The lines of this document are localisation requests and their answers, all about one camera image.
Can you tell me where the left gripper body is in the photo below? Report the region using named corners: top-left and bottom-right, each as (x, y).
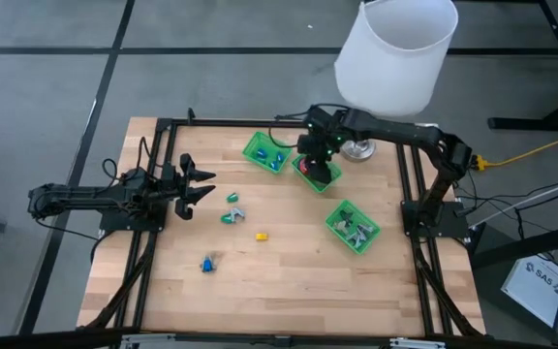
top-left (162, 153), bottom-right (196, 222)

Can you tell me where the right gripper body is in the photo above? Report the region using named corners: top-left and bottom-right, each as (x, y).
top-left (298, 135), bottom-right (335, 186)

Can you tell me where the green plastic basket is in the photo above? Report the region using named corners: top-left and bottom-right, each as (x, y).
top-left (241, 131), bottom-right (294, 175)
top-left (325, 199), bottom-right (382, 255)
top-left (290, 153), bottom-right (344, 194)

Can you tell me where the white shade silver table lamp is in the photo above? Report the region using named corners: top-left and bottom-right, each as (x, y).
top-left (333, 0), bottom-right (459, 164)

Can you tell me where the black floor beam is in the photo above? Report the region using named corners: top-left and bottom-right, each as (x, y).
top-left (470, 225), bottom-right (558, 270)

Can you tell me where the white printed cardboard box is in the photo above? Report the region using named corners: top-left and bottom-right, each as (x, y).
top-left (500, 254), bottom-right (558, 329)

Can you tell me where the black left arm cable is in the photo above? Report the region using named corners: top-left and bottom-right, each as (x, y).
top-left (102, 137), bottom-right (164, 184)

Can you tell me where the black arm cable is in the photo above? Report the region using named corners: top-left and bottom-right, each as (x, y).
top-left (102, 137), bottom-right (164, 184)
top-left (267, 102), bottom-right (353, 149)

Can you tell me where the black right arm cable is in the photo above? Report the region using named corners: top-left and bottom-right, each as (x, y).
top-left (267, 102), bottom-right (353, 149)

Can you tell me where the yellow extension cable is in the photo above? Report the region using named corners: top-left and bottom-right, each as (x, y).
top-left (470, 125), bottom-right (558, 172)

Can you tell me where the black camera mount rail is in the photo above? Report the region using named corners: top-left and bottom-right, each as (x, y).
top-left (0, 327), bottom-right (558, 349)

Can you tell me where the black desk leg frame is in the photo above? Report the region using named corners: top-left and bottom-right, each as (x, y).
top-left (487, 0), bottom-right (558, 133)

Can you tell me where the grey floor cable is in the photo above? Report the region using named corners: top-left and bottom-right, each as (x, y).
top-left (472, 172), bottom-right (558, 229)

